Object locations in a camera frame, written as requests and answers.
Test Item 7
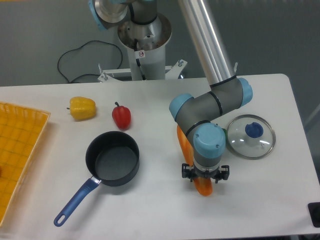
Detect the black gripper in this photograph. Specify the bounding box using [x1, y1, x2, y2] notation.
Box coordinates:
[181, 163, 230, 184]

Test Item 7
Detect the long orange bread loaf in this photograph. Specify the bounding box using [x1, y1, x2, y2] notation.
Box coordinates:
[176, 125, 213, 197]

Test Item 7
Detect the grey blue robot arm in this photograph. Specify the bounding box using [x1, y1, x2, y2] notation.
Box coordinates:
[88, 0, 253, 181]

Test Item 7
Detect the green bell pepper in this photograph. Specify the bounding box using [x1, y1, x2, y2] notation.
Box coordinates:
[215, 123, 228, 141]

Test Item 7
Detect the glass pot lid blue knob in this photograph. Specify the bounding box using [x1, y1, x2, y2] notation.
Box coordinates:
[226, 114, 276, 160]

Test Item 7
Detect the black device table corner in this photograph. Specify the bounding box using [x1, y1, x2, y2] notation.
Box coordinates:
[307, 202, 320, 228]

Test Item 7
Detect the red bell pepper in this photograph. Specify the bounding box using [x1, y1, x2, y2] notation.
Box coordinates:
[111, 102, 132, 131]

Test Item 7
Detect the yellow bell pepper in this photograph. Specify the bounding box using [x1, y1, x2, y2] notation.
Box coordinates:
[67, 96, 97, 121]

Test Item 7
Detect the yellow woven basket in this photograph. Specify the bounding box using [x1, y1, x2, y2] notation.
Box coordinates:
[0, 102, 51, 225]

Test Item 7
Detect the black saucepan blue handle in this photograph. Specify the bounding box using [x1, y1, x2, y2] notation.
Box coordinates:
[53, 131, 140, 227]

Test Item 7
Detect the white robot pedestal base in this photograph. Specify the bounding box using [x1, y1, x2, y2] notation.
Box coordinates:
[97, 12, 188, 82]

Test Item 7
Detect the black cable on floor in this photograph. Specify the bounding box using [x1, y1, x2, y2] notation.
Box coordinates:
[57, 40, 124, 84]

